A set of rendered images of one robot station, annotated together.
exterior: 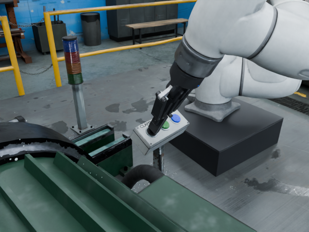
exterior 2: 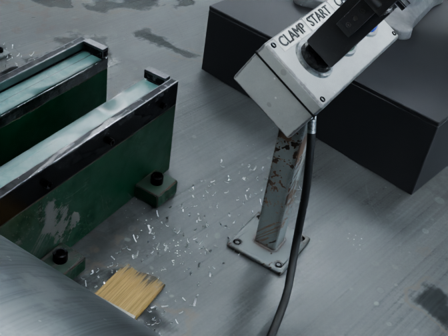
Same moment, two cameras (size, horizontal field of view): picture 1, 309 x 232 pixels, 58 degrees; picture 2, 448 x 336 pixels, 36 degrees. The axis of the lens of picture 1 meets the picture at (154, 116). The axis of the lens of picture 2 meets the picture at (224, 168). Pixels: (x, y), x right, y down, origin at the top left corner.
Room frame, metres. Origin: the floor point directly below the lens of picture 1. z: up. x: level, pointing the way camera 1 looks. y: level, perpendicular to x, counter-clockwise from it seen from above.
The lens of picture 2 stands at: (0.19, 0.22, 1.34)
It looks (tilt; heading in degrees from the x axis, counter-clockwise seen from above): 38 degrees down; 343
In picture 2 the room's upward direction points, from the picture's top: 9 degrees clockwise
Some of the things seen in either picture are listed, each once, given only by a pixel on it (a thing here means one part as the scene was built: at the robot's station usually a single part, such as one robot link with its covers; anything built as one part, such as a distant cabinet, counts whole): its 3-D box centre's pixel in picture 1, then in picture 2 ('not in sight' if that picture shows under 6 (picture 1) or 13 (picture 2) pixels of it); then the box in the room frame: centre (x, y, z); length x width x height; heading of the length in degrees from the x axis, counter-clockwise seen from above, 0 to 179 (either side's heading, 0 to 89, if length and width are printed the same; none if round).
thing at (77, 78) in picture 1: (75, 77); not in sight; (1.12, 0.33, 1.05); 0.06 x 0.06 x 0.04
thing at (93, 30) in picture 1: (91, 29); not in sight; (5.85, 1.28, 0.30); 0.39 x 0.39 x 0.60
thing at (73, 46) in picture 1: (70, 44); not in sight; (1.12, 0.33, 1.19); 0.06 x 0.06 x 0.04
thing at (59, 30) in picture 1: (49, 29); not in sight; (5.30, 1.92, 0.41); 0.52 x 0.47 x 0.82; 126
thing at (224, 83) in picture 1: (217, 72); not in sight; (1.10, -0.26, 1.08); 0.18 x 0.16 x 0.22; 75
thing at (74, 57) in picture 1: (71, 55); not in sight; (1.12, 0.33, 1.14); 0.06 x 0.06 x 0.04
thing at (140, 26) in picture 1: (159, 33); not in sight; (5.88, -0.11, 0.22); 1.40 x 0.33 x 0.43; 124
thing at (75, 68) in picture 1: (73, 66); not in sight; (1.12, 0.33, 1.10); 0.06 x 0.06 x 0.04
